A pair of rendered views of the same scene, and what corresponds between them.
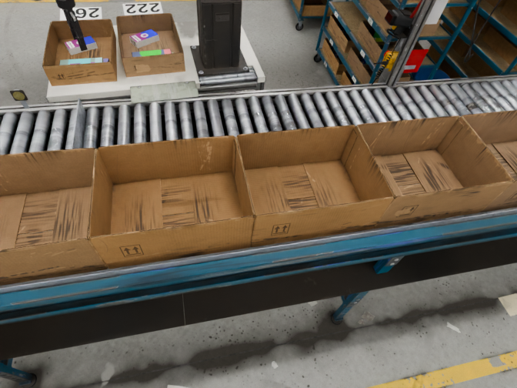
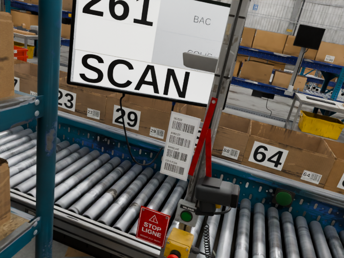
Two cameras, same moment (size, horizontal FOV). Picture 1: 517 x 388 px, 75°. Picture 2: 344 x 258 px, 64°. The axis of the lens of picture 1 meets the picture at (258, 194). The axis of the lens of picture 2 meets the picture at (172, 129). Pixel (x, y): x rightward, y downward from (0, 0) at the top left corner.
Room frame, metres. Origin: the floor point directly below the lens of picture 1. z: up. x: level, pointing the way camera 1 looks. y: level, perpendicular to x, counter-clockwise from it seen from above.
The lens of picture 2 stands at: (2.25, -0.30, 1.46)
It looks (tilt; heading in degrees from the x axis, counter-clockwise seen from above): 20 degrees down; 212
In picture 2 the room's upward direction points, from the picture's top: 11 degrees clockwise
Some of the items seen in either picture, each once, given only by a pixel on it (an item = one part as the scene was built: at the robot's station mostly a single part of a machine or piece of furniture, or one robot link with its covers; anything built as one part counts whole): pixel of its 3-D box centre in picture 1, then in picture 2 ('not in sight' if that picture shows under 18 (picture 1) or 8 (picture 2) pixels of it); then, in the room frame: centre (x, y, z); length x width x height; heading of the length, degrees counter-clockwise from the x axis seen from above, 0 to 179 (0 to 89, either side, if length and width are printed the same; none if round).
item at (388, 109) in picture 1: (397, 124); (212, 222); (1.29, -0.60, 0.72); 0.52 x 0.05 x 0.05; 18
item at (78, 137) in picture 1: (77, 145); not in sight; (0.85, 0.72, 0.76); 0.46 x 0.01 x 0.09; 18
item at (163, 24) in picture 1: (150, 43); not in sight; (1.55, 0.64, 0.80); 0.38 x 0.28 x 0.10; 24
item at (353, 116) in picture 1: (359, 127); (258, 238); (1.23, -0.42, 0.72); 0.52 x 0.05 x 0.05; 18
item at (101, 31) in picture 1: (82, 50); not in sight; (1.41, 0.93, 0.80); 0.38 x 0.28 x 0.10; 21
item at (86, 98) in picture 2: not in sight; (89, 98); (1.15, -1.62, 0.96); 0.39 x 0.29 x 0.17; 108
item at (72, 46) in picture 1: (81, 45); not in sight; (1.49, 0.98, 0.77); 0.13 x 0.07 x 0.04; 133
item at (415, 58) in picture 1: (408, 61); (161, 230); (1.62, -0.65, 0.85); 0.16 x 0.01 x 0.13; 108
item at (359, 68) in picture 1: (377, 67); not in sight; (2.31, -0.74, 0.39); 0.40 x 0.30 x 0.10; 19
